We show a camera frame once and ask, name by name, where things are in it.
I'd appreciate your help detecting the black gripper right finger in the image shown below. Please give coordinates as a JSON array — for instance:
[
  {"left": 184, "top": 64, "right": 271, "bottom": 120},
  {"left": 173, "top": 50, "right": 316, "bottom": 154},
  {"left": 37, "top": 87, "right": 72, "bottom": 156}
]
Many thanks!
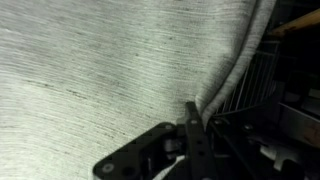
[{"left": 208, "top": 116, "right": 264, "bottom": 180}]

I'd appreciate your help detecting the metal wire rack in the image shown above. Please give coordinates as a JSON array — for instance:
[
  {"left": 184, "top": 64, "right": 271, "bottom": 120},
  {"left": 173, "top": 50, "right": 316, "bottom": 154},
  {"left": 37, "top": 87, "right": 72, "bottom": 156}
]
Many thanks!
[{"left": 215, "top": 39, "right": 282, "bottom": 115}]

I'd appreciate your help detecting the grey woven fabric curtain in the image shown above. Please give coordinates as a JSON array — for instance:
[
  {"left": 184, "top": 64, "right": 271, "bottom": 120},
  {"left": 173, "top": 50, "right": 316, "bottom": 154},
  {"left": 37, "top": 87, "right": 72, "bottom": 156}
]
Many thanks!
[{"left": 0, "top": 0, "right": 278, "bottom": 180}]

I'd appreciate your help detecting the wooden top workbench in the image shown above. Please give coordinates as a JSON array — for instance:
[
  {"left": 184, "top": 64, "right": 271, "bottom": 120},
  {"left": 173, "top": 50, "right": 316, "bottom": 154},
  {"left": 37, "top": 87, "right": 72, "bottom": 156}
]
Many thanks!
[{"left": 269, "top": 8, "right": 320, "bottom": 38}]

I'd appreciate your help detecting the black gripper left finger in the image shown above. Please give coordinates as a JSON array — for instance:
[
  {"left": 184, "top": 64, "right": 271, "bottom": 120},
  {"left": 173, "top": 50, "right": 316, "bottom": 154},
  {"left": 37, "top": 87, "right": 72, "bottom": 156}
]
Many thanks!
[{"left": 92, "top": 101, "right": 218, "bottom": 180}]

